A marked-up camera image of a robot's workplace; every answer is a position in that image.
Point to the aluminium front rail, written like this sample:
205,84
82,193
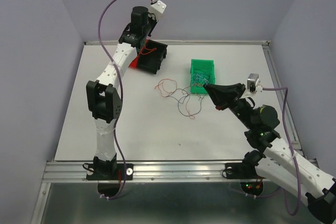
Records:
144,172

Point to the red plastic bin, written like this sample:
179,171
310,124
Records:
134,63

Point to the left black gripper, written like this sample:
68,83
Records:
154,22

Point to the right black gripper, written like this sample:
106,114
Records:
223,95

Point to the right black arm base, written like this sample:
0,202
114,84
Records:
239,171

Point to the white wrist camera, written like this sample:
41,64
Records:
157,9
253,83

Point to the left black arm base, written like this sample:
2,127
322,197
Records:
108,170

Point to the black plastic bin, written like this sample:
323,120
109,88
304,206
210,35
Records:
151,56

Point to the green plastic bin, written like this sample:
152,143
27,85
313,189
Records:
202,72

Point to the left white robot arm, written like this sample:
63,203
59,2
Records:
104,95

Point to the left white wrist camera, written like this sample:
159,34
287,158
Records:
157,9

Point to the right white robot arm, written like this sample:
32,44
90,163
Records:
273,157

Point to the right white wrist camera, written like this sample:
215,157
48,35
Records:
253,83

